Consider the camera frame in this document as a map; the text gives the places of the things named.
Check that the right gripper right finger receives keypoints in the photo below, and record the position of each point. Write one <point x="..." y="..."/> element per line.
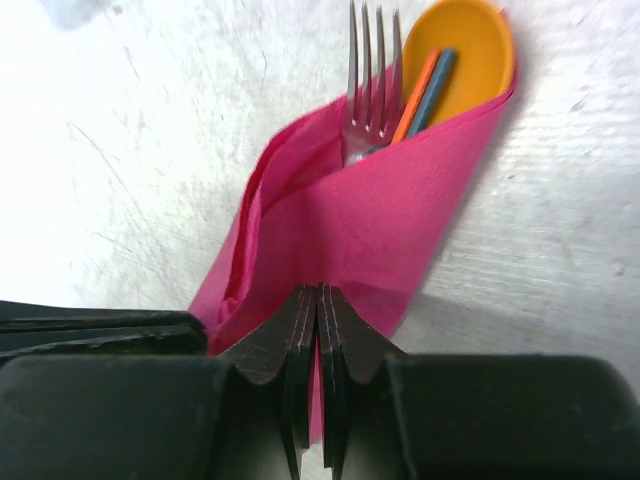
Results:
<point x="350" y="353"/>

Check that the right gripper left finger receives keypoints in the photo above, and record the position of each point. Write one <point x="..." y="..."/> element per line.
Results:
<point x="271" y="401"/>

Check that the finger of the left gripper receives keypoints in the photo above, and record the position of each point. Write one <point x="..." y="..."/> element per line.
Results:
<point x="31" y="329"/>

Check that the pink paper napkin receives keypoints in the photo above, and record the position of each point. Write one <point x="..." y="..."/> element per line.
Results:
<point x="369" y="229"/>

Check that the metal fork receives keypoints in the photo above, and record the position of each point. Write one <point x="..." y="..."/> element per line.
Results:
<point x="373" y="101"/>

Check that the black knife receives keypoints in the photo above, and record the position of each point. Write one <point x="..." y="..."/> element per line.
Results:
<point x="431" y="83"/>

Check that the orange plastic spoon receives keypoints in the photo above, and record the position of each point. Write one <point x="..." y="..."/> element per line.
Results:
<point x="485" y="62"/>

